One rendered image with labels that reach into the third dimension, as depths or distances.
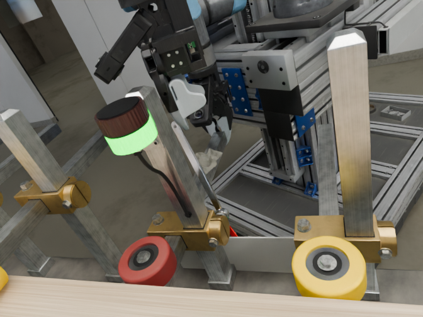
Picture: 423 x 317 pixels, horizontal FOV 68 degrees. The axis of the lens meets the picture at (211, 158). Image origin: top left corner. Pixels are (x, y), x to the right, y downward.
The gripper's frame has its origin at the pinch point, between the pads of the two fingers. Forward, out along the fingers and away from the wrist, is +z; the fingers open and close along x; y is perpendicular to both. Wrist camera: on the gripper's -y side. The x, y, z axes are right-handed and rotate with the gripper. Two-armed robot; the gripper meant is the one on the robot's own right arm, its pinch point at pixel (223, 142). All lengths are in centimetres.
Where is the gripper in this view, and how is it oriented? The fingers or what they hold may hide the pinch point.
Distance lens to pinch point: 81.4
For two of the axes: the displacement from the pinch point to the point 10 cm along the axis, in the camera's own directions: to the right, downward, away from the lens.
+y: 2.4, -6.2, 7.5
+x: -9.2, 0.9, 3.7
